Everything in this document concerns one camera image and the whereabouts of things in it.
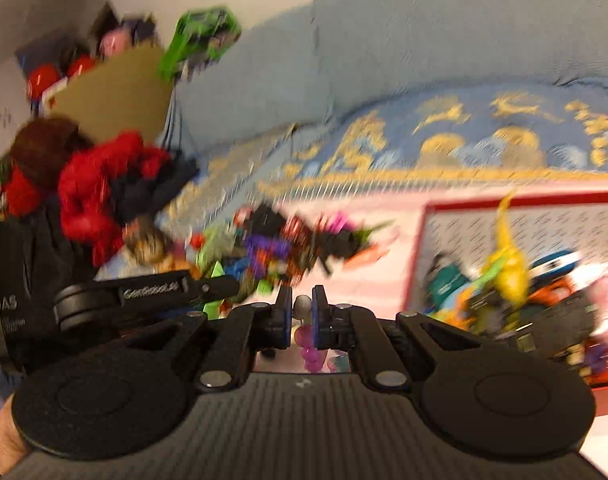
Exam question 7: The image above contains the pink bead toy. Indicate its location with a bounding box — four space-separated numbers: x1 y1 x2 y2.
293 295 328 374

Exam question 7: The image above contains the teal and yellow toy dinosaur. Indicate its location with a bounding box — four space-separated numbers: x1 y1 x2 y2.
423 252 471 313

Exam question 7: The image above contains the person left hand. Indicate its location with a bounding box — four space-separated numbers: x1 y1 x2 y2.
0 394 28 476

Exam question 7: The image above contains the purple tassel toy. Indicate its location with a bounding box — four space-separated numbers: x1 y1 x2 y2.
244 234 291 280

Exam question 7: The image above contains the black plastic clip block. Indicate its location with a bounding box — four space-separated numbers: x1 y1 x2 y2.
318 229 363 275

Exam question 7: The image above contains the red foil heart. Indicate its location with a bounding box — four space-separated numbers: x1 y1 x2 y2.
281 214 313 252

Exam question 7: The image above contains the brown plush toy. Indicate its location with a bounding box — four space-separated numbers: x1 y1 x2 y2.
4 116 94 218

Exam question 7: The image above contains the brown haired doll figurine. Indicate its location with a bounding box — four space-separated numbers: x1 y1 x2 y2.
123 216 200 278

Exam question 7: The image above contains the red jacket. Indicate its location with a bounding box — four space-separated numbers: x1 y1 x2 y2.
58 130 170 268

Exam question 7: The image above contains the red patterned cardboard box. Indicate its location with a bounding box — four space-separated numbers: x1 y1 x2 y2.
405 192 608 389

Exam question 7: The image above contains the blue white round toy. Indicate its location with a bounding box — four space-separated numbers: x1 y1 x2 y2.
528 249 581 282

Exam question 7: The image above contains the brown cardboard box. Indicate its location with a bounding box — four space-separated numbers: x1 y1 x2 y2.
50 41 173 144

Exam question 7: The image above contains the blue gold patterned seat cover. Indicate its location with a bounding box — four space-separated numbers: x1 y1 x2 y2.
157 78 608 236

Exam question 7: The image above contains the pink round head toy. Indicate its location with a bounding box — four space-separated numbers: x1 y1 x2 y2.
99 27 133 58

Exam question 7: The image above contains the green toy car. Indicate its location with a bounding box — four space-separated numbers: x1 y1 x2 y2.
159 6 242 81

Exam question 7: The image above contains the blue fabric sofa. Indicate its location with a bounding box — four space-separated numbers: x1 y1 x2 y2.
159 0 608 154

